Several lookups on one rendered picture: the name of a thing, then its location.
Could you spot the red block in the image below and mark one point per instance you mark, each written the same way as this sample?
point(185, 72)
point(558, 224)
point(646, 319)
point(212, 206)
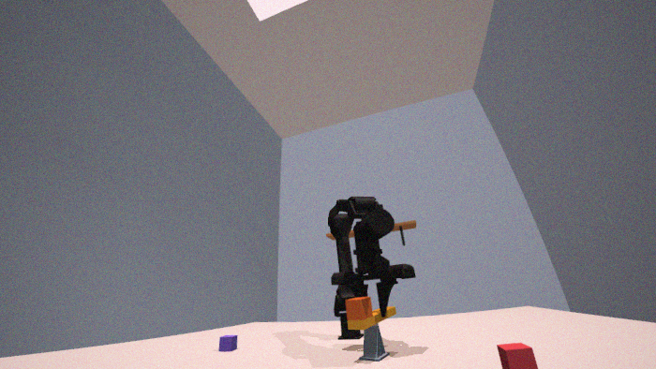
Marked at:
point(516, 356)

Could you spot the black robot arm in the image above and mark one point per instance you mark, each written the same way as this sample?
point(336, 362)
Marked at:
point(375, 223)

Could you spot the purple cube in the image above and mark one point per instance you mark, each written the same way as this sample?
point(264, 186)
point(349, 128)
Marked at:
point(227, 343)

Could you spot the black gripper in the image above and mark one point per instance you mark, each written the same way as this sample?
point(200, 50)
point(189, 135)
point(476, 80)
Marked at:
point(369, 261)

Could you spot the orange bar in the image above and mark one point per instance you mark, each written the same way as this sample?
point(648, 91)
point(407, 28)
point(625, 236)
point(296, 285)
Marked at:
point(360, 315)

